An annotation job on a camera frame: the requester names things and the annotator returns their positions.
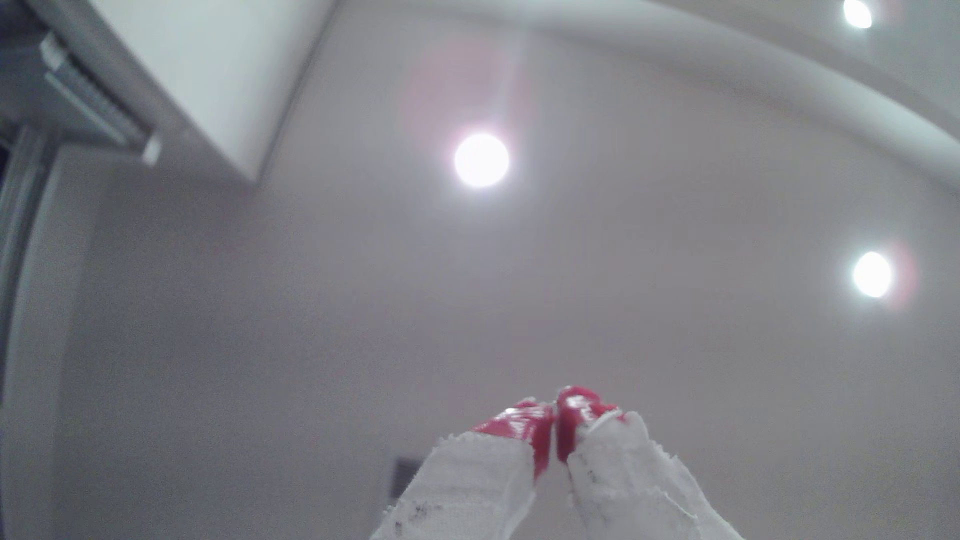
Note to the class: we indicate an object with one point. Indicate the white boxy wall unit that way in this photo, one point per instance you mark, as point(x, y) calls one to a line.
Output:
point(225, 67)

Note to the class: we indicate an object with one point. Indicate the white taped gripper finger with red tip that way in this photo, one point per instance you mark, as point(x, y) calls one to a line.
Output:
point(630, 480)
point(465, 487)

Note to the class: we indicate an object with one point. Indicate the round ceiling light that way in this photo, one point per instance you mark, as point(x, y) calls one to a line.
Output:
point(872, 274)
point(857, 13)
point(481, 160)

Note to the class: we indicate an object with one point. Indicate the grey slatted rail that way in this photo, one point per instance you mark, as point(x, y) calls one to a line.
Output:
point(94, 97)

